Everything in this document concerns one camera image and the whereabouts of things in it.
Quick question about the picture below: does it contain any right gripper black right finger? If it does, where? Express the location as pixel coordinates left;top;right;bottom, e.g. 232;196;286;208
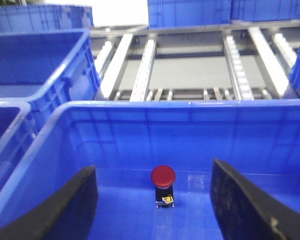
210;158;300;240

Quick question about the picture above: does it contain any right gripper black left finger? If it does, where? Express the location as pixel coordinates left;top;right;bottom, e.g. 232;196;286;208
0;166;98;240

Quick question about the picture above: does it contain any red mushroom push button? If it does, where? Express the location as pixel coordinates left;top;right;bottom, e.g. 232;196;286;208
150;165;176;209

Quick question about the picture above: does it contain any large blue crate right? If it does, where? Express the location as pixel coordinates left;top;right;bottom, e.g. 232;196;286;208
0;99;300;240

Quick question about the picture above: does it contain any large blue crate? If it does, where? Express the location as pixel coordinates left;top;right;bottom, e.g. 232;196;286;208
0;28;101;130
0;99;300;240

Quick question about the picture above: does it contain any blue crate near left corner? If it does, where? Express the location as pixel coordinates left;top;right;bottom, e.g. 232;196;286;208
0;100;36;191

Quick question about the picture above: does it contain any large blue crate left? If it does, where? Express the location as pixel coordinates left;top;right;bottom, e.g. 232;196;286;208
0;28;101;130

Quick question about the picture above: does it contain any steel roller conveyor rack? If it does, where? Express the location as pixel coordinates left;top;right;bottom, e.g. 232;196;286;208
90;20;300;102

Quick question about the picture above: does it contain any far blue crate left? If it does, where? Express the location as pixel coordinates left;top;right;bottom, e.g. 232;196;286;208
0;4;94;34

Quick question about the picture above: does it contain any far blue crate right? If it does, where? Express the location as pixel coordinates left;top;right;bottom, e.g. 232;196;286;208
147;0;232;29

